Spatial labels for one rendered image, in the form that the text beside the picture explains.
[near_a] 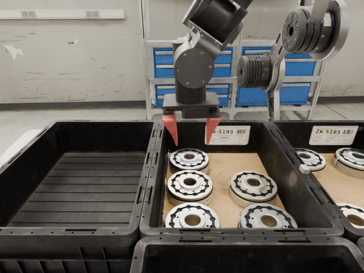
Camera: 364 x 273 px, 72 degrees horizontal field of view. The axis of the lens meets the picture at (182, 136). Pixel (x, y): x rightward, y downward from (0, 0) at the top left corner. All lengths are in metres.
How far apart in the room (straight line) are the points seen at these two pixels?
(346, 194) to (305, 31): 0.54
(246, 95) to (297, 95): 0.52
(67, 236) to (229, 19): 0.40
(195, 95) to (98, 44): 2.89
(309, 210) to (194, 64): 0.32
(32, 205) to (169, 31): 2.76
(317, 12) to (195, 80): 0.69
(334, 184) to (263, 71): 0.85
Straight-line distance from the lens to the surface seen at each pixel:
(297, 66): 2.67
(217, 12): 0.42
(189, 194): 0.55
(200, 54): 0.36
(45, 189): 0.69
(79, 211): 0.59
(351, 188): 0.73
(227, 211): 0.56
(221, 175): 0.65
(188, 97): 0.45
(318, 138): 0.81
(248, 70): 1.41
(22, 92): 3.79
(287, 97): 2.73
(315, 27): 0.99
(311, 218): 0.50
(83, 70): 3.41
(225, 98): 2.52
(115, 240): 0.40
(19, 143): 1.25
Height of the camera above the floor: 1.22
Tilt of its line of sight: 28 degrees down
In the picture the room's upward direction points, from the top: straight up
